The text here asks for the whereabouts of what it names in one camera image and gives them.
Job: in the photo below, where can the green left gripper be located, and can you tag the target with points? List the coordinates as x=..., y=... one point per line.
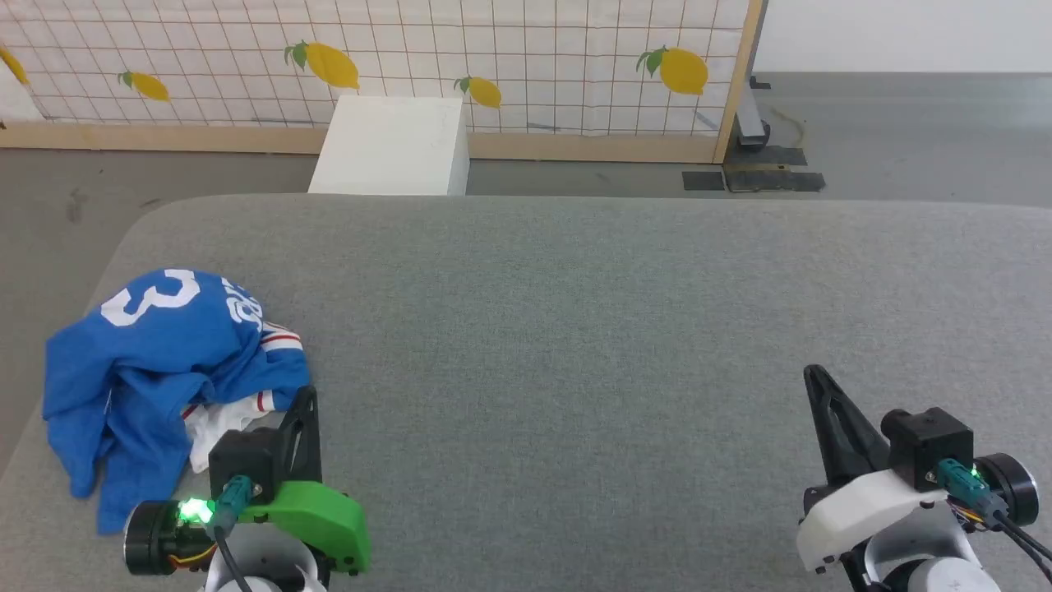
x=320, y=514

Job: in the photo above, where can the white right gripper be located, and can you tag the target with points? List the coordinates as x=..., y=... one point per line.
x=863, y=506

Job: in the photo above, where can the blue and white jersey shirt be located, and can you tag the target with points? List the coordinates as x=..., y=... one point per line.
x=148, y=353

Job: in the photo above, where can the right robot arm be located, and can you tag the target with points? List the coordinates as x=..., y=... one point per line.
x=1007, y=485

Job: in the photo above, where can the long black floor patch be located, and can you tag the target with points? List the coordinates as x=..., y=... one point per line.
x=777, y=181

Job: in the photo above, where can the black floor patch under support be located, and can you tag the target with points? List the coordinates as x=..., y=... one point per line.
x=785, y=156

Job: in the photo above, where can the small square black floor patch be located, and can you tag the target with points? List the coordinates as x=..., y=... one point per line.
x=703, y=181

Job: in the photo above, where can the white rectangular box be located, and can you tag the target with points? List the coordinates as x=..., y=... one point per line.
x=386, y=148

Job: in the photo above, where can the grey metal partition support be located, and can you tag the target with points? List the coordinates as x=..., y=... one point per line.
x=749, y=115

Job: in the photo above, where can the lemon print partition screen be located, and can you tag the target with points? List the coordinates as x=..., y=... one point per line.
x=534, y=49

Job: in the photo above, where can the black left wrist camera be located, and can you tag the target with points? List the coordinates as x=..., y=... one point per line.
x=242, y=456

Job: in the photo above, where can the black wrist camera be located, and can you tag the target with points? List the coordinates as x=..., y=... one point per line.
x=925, y=440
x=242, y=456

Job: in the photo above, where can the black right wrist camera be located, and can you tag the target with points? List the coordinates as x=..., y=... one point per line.
x=925, y=440

